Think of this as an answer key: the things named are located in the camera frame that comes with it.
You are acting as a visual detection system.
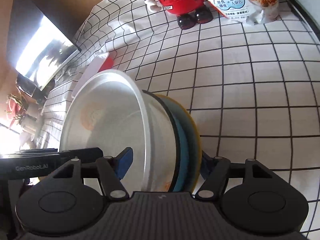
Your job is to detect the dark monitor screen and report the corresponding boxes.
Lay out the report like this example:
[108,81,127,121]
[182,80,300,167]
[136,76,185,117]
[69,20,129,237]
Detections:
[6,0,80,90]

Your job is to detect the translucent plastic round bowl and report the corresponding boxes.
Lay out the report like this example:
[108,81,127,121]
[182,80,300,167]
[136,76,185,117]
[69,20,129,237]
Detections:
[59,68,179,193]

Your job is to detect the white bowl with black rim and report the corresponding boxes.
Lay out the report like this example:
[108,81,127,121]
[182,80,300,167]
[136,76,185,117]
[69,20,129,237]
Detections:
[143,90,181,192]

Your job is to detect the potted plant with red leaves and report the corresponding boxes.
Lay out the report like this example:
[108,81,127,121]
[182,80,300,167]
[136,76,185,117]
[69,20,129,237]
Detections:
[5,92,32,128]

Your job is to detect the translucent rectangular plastic container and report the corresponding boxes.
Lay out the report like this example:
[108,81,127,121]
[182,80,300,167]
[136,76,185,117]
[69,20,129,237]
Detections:
[71,52,113,98]

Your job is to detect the white black grid tablecloth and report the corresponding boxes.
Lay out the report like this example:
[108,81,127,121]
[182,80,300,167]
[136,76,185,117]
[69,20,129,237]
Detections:
[35,0,319,239]

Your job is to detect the red panda robot figurine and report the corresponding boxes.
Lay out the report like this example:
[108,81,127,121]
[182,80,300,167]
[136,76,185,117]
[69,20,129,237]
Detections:
[144,0,213,30]

